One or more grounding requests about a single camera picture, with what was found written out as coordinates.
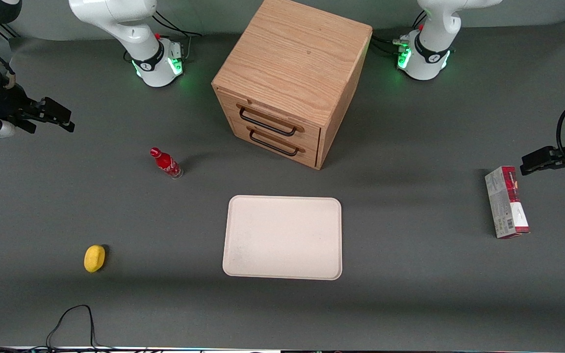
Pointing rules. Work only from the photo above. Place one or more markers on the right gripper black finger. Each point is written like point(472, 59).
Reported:
point(57, 110)
point(68, 127)

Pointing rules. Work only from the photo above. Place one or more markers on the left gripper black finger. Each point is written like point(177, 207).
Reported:
point(540, 169)
point(542, 154)

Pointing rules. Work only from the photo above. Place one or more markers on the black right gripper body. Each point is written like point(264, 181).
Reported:
point(4, 104)

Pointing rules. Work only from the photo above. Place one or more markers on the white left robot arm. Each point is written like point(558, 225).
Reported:
point(434, 39)

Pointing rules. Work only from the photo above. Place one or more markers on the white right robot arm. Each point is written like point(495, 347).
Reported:
point(130, 29)

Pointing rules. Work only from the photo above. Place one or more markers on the wooden drawer cabinet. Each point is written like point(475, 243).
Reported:
point(297, 54)

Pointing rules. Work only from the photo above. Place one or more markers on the grey and red carton box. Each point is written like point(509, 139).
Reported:
point(505, 201)

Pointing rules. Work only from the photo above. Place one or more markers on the red cola bottle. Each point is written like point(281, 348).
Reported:
point(167, 163)

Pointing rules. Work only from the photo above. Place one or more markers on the yellow lemon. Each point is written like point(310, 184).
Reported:
point(94, 258)

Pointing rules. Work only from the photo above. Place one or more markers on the cream rectangular tray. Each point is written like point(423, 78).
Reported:
point(282, 238)

